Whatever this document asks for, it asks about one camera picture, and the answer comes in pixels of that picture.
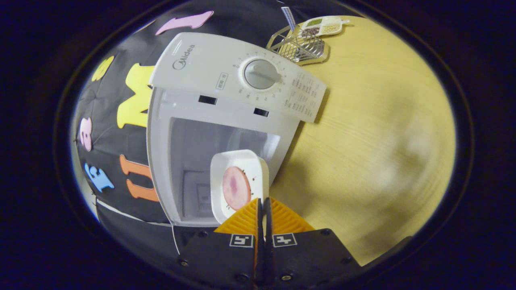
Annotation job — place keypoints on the blue striped straw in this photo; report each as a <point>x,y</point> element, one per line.
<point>288,18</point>

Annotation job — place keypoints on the pink ham slice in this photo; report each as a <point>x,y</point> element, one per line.
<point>236,187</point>

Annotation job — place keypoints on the white microwave oven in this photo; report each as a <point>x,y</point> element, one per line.
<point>201,64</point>

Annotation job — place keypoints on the white divided spice dish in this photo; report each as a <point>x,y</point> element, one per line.
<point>332,27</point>

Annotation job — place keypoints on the white food tray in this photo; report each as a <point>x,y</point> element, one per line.
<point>242,159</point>

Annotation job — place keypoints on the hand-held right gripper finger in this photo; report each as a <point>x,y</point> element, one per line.
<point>268,257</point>
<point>259,257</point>

